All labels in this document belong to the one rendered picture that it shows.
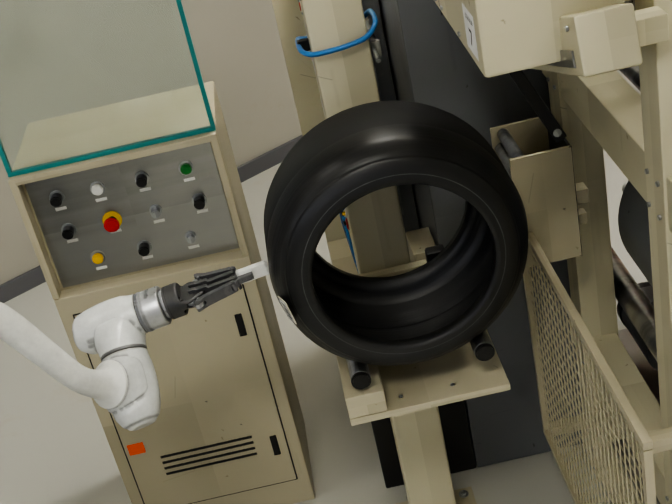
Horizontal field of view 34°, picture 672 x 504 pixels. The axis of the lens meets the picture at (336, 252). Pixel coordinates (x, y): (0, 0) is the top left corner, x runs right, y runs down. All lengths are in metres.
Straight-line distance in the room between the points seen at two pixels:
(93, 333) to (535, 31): 1.14
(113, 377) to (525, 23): 1.10
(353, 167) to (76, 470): 2.10
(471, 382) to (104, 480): 1.72
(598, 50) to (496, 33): 0.17
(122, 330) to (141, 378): 0.12
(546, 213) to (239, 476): 1.34
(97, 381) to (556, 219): 1.14
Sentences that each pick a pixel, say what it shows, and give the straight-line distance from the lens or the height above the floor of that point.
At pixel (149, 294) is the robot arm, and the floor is 1.18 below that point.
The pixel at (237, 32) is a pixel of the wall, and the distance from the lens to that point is 5.45.
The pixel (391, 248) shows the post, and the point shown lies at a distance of 2.73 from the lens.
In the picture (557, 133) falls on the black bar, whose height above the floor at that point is 1.24.
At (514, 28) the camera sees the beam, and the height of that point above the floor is 1.71.
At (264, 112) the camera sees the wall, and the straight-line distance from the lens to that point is 5.61.
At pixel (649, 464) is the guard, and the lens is 2.11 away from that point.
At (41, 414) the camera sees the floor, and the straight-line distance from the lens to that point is 4.36.
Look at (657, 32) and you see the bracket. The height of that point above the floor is 1.66.
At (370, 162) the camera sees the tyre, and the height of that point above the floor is 1.41.
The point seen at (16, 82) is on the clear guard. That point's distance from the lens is 2.91.
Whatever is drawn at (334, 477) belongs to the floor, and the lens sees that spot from 3.63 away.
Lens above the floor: 2.36
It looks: 30 degrees down
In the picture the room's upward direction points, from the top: 13 degrees counter-clockwise
